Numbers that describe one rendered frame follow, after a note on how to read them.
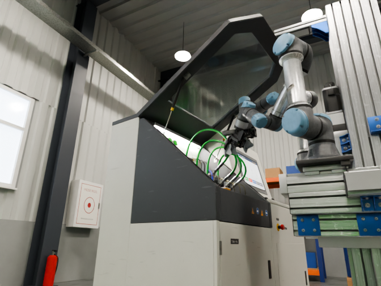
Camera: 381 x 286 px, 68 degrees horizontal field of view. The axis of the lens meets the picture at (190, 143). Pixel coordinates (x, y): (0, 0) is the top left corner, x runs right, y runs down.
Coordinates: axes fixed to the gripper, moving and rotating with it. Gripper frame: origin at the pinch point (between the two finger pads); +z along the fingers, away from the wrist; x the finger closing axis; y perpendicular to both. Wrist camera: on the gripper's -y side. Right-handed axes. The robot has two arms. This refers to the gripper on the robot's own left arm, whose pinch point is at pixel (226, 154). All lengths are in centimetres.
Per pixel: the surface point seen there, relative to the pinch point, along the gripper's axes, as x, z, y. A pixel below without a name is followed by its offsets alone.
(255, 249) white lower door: 0, 35, 44
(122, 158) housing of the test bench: -47, 25, -40
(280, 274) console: 30, 59, 52
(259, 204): 15.9, 20.9, 25.9
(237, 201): -12.5, 11.1, 29.5
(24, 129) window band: -59, 179, -398
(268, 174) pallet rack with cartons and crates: 449, 208, -239
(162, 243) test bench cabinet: -47, 38, 22
